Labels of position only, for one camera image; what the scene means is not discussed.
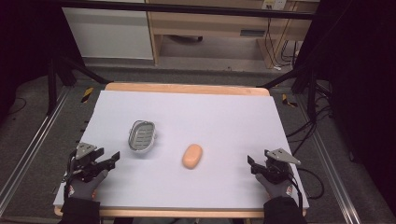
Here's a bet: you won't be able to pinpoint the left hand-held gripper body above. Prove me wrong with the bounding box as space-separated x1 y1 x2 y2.
68 142 103 183

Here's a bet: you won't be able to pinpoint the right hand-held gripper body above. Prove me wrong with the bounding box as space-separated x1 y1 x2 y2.
263 147 302 185

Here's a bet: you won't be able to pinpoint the metal soap dish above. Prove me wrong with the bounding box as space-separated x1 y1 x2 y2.
127 119 159 154

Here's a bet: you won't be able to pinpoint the orange soap bar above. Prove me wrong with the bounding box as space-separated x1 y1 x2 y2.
181 143 204 170

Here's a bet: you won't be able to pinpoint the person's right hand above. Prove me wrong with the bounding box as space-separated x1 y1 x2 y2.
254 173 294 201

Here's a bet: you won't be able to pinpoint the person's left hand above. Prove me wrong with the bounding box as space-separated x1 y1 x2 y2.
66 169 109 201

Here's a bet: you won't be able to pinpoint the white table mat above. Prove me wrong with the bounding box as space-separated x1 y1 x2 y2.
52 90 310 210

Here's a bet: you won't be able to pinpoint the yellow black floor tape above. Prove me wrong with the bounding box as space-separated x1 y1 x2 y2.
281 93 299 108
80 87 94 104

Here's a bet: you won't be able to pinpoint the black metal stand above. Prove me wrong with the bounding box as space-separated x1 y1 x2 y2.
46 51 110 117
257 64 319 120

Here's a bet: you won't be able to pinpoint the wooden table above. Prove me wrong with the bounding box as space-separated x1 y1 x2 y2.
53 81 308 219

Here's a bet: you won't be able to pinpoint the black curtain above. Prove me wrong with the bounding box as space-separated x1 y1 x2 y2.
293 0 396 217
0 0 86 117

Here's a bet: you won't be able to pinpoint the white cabinet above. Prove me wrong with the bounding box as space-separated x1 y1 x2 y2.
62 7 154 61

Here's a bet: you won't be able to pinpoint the light wooden desk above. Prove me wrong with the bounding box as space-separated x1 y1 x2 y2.
145 0 316 69

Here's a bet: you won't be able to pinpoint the black floor cables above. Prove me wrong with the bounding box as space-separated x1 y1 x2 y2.
285 79 333 157

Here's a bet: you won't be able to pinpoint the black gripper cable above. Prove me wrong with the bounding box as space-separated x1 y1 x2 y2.
291 167 325 201

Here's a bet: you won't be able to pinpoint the metal floor rail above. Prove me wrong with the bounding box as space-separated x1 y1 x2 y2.
294 95 362 224
0 86 72 217

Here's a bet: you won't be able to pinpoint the thin black floor cable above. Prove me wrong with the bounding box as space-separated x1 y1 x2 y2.
7 97 28 117

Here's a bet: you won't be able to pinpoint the black cables under desk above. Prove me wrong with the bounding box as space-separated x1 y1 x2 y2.
263 18 301 71

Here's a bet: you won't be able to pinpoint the wall power outlet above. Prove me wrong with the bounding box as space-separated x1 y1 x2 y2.
262 0 287 10

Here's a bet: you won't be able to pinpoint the black horizontal frame bar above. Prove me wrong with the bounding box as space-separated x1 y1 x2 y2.
58 0 316 21

